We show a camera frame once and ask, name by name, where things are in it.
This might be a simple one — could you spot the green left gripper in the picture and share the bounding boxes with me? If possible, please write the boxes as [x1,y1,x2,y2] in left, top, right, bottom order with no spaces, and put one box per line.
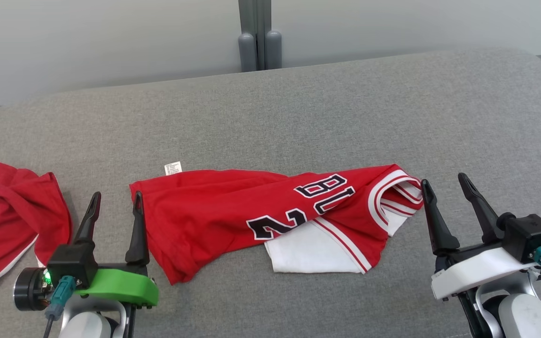
[73,191,160,309]

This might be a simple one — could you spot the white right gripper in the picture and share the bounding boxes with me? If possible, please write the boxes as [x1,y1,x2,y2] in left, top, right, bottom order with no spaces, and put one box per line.
[420,172,539,301]

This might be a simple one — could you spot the red basketball jersey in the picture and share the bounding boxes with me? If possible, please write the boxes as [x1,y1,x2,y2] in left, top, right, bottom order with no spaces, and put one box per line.
[130,161,424,285]

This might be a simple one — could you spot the red shorts white trim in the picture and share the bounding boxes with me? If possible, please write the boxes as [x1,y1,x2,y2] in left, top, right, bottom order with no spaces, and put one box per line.
[0,162,73,300]

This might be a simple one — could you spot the left cable with teal plug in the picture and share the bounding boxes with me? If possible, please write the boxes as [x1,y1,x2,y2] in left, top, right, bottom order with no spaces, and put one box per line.
[42,276,77,338]

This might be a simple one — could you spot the grey upright partition post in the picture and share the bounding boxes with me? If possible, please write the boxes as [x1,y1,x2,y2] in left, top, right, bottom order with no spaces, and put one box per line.
[238,0,283,72]

